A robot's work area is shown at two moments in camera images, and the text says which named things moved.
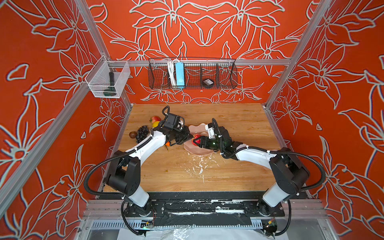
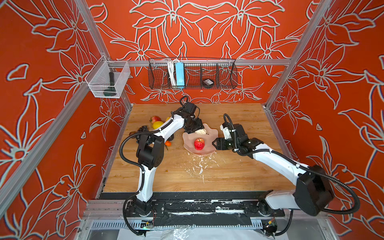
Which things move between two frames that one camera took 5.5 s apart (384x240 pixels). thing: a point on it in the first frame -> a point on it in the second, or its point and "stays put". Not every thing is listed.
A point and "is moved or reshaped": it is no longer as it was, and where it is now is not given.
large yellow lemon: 155,124 stays put
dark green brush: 111,90 stays put
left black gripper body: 180,136 -> 193,125
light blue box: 180,74 stays put
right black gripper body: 212,144 -> 224,144
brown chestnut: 132,134 stays put
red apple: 196,140 is moved or reshaped
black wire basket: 223,71 stays put
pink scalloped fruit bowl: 201,129 stays put
